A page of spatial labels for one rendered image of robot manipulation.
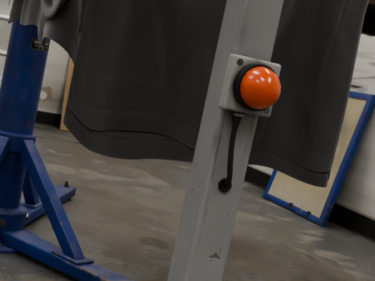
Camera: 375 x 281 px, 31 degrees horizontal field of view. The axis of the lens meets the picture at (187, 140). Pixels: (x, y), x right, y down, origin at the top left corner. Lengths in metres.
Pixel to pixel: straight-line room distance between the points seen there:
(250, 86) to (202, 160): 0.09
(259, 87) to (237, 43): 0.05
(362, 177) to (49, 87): 2.81
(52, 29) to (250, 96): 0.42
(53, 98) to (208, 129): 5.03
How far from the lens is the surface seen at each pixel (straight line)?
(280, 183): 4.14
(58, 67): 5.64
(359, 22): 1.06
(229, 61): 0.62
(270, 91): 0.60
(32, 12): 1.18
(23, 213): 2.26
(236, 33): 0.63
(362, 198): 3.78
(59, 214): 2.09
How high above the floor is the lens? 0.65
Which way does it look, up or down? 6 degrees down
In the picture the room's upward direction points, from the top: 12 degrees clockwise
